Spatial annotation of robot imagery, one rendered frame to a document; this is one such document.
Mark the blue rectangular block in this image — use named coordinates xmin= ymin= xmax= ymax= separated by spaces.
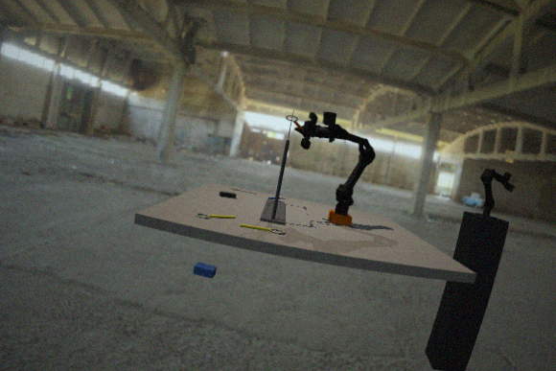
xmin=194 ymin=262 xmax=217 ymax=278

